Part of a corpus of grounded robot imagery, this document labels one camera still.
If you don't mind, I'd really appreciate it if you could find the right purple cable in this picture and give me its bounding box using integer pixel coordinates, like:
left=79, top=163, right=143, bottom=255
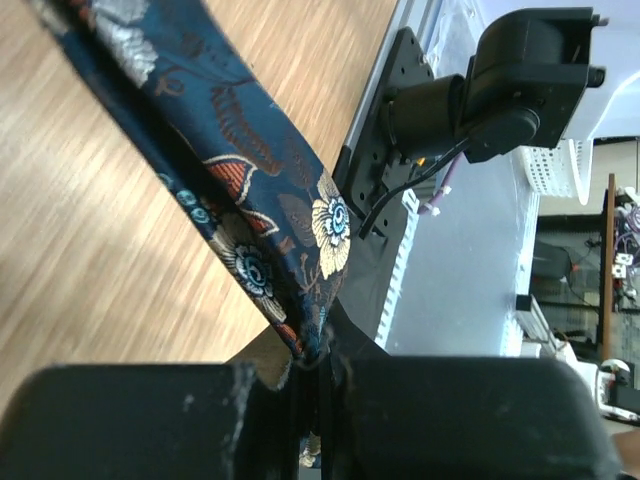
left=419, top=154, right=464, bottom=217

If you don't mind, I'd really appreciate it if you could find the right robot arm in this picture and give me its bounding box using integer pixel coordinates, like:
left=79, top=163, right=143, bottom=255
left=379, top=7, right=607, bottom=163

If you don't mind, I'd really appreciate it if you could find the white perforated basket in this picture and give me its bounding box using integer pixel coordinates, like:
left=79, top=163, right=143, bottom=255
left=514, top=139, right=594, bottom=205

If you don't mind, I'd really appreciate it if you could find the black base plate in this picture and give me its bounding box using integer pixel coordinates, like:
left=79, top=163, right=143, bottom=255
left=334, top=27, right=433, bottom=221

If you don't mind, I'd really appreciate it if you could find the navy floral tie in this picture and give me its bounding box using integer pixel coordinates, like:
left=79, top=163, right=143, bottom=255
left=32, top=1, right=351, bottom=364

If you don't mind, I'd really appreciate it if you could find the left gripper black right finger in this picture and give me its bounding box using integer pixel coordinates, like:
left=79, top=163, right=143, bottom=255
left=319, top=304, right=622, bottom=479

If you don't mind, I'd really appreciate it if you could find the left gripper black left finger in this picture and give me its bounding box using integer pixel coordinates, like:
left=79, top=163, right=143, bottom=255
left=0, top=363, right=301, bottom=480

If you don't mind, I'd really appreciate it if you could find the white slotted cable duct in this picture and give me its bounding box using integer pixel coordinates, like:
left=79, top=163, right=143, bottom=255
left=374, top=189, right=420, bottom=350

